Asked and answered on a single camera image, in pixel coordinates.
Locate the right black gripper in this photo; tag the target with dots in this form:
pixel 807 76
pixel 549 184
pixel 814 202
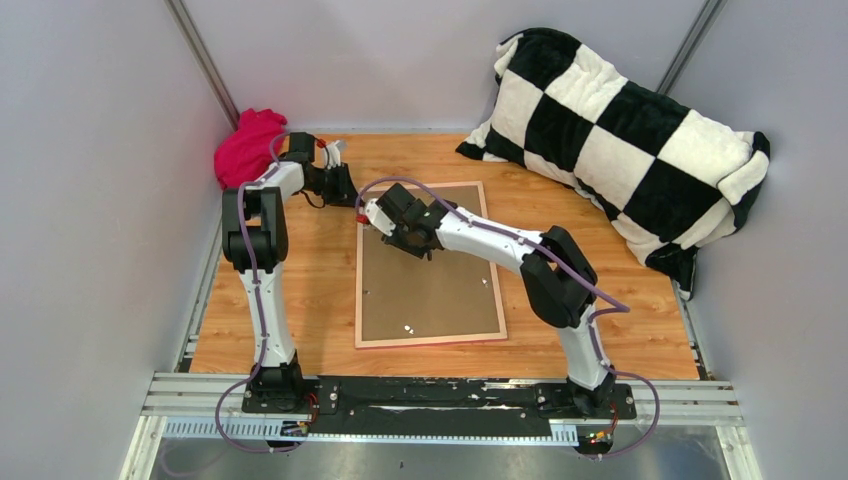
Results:
pixel 395 242

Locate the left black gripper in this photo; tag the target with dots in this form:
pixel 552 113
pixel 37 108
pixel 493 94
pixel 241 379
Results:
pixel 343 194

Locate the pink picture frame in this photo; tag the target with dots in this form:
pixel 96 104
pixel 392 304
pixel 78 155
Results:
pixel 405 301

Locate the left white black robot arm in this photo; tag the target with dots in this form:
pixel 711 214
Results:
pixel 255 242

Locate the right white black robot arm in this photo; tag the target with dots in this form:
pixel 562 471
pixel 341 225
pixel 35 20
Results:
pixel 559 282

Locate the magenta cloth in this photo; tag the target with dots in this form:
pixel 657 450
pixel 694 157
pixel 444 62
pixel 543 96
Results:
pixel 245 155

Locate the black white checkered pillow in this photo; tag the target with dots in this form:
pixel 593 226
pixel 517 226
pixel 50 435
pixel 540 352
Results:
pixel 669 180

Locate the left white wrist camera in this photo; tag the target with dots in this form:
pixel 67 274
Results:
pixel 332 152

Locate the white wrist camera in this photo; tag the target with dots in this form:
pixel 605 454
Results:
pixel 332 152
pixel 372 215

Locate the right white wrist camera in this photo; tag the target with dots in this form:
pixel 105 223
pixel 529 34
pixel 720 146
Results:
pixel 372 215

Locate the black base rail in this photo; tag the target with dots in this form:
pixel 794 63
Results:
pixel 440 408

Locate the left aluminium corner post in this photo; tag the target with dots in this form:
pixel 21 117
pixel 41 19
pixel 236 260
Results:
pixel 193 39

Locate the aluminium corner post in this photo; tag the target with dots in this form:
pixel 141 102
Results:
pixel 709 11
pixel 193 39

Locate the right aluminium corner post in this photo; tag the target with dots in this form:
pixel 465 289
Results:
pixel 709 11

